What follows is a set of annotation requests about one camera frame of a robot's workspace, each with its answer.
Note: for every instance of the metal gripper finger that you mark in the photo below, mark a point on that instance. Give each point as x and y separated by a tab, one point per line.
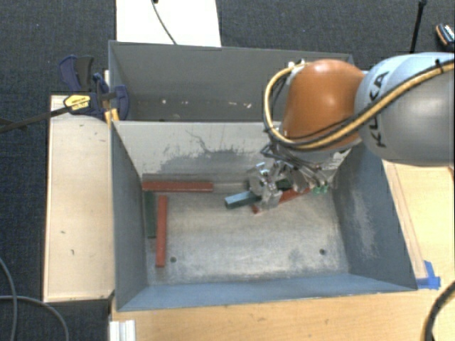
258	181
272	197

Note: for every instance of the dark green block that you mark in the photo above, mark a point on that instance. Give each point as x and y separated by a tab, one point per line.
239	200
284	184
150	215

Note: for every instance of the red-brown flat block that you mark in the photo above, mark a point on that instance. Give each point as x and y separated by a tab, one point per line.
177	186
161	229
289	196

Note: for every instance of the grey metal bin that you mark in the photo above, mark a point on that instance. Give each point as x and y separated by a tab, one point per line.
249	247

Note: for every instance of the pale wood board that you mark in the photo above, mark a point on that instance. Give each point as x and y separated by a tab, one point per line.
78	208

